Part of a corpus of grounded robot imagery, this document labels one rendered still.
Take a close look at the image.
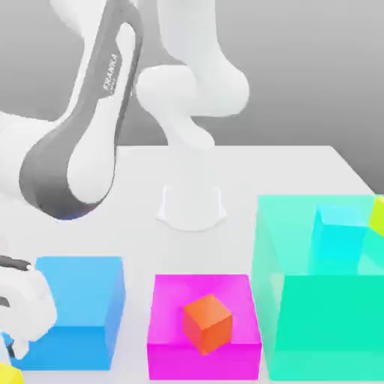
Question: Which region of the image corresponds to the small orange cube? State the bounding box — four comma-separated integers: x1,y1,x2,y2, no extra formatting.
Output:
182,293,234,357

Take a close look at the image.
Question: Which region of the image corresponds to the small yellow cube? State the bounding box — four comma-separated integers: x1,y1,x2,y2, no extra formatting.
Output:
0,361,26,384

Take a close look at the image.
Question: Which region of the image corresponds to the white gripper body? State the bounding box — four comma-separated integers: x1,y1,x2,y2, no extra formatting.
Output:
0,268,59,344

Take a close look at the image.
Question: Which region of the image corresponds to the small lime cube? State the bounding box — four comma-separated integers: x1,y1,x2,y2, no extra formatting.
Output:
367,194,384,239

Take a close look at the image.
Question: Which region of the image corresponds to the large green box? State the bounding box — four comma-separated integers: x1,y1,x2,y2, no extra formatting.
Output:
250,194,384,383

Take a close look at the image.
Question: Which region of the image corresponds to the large blue box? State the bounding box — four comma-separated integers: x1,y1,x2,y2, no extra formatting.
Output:
1,255,127,372

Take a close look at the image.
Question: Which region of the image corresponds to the small cyan cube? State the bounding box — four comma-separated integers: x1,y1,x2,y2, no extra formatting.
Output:
310,203,377,276

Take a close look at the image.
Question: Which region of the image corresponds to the large magenta box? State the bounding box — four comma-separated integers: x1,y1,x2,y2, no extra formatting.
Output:
145,273,263,381

